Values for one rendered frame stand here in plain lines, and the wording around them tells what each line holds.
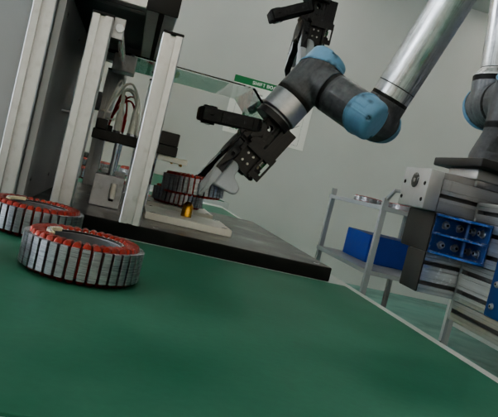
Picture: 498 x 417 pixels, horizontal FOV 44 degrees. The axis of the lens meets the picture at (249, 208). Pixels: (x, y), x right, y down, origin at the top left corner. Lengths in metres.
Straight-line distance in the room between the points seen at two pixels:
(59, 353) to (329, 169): 6.44
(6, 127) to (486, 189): 1.01
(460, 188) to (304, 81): 0.48
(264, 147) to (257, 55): 5.53
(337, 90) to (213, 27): 5.54
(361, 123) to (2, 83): 0.56
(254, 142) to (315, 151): 5.64
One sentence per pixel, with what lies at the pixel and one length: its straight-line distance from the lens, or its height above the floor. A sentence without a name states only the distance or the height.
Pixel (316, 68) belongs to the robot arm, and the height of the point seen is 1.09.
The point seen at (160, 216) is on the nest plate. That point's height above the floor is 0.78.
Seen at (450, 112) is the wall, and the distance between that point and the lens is 7.35.
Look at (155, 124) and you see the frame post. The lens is 0.91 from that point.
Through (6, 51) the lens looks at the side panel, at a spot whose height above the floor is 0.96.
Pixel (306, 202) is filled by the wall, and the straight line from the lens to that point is 6.72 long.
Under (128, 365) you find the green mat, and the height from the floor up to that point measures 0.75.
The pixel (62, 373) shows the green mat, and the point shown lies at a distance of 0.36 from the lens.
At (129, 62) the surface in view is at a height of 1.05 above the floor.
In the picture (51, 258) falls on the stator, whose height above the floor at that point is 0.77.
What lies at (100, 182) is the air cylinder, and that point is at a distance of 1.07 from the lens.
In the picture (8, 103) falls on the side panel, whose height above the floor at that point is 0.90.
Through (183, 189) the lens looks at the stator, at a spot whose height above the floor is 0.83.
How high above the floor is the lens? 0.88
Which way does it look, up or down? 3 degrees down
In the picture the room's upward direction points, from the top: 14 degrees clockwise
